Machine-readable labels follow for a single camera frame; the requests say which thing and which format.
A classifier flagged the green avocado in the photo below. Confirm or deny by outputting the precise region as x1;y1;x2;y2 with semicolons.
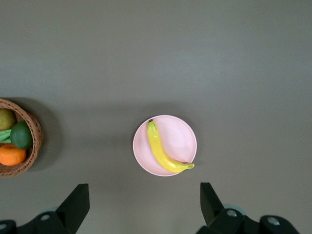
10;119;34;150

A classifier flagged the orange mandarin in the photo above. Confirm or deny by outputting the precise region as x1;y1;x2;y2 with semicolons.
0;143;27;167

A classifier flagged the brown wicker basket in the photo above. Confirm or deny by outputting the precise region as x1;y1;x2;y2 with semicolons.
0;97;45;178

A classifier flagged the pink round plate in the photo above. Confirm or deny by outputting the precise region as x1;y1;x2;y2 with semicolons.
132;115;198;177

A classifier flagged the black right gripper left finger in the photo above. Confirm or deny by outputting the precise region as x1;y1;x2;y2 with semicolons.
14;183;90;234

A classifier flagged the pink dragon fruit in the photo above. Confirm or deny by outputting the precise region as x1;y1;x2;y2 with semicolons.
0;129;13;144

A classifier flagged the yellow banana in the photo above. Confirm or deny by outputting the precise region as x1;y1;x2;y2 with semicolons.
146;118;195;174

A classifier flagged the brownish green kiwi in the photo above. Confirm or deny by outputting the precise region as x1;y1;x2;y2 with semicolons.
0;108;18;131

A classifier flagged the brown table cover mat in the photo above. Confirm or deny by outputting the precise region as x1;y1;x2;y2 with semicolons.
0;0;312;234

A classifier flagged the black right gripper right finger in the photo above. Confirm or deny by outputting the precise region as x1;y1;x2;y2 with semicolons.
196;182;300;234

